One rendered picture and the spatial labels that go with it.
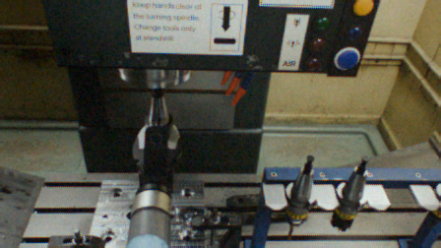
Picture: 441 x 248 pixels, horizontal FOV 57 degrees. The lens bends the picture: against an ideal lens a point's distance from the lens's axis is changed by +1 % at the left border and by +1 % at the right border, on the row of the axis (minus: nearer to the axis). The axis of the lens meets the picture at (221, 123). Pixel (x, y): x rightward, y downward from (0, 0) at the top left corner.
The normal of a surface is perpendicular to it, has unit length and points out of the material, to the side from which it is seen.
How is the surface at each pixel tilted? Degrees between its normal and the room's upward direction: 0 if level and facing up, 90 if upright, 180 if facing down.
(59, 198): 0
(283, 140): 0
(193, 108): 91
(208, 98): 91
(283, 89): 90
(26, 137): 0
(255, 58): 90
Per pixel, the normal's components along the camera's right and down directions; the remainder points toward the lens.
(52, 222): 0.06, -0.77
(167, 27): 0.05, 0.63
